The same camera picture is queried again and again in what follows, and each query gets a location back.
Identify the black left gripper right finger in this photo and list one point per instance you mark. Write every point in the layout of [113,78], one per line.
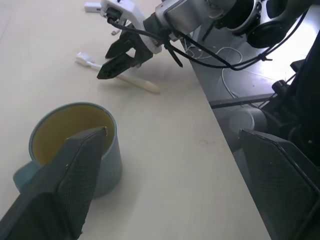
[282,180]

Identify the silver robot body cylinder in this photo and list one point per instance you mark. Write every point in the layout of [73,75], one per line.
[246,122]

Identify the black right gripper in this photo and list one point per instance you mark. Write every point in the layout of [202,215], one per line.
[140,51]

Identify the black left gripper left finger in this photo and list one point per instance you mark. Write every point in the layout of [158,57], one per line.
[62,190]

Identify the black robot torso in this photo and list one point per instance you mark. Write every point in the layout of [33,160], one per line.
[307,87]

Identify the dark metal bar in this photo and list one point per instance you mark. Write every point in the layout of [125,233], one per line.
[240,102]

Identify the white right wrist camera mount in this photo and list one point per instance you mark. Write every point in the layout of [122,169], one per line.
[130,10]

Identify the white toothbrush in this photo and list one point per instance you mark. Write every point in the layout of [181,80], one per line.
[136,81]

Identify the teal mug with yellow inside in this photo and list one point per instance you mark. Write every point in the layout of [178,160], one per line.
[111,162]

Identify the white charger block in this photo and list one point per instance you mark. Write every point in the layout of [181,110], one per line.
[92,7]

